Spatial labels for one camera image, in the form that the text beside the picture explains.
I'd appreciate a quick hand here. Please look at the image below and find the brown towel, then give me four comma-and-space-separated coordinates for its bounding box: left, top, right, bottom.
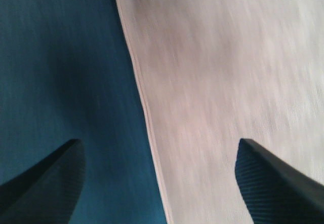
116, 0, 323, 223

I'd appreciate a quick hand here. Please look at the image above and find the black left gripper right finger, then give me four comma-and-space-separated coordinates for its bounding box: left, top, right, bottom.
234, 138, 323, 223

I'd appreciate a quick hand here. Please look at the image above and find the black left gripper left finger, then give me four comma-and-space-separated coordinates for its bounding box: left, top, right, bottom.
1, 139, 85, 223

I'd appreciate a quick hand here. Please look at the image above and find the black table cloth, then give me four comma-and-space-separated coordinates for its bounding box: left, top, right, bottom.
1, 0, 166, 223

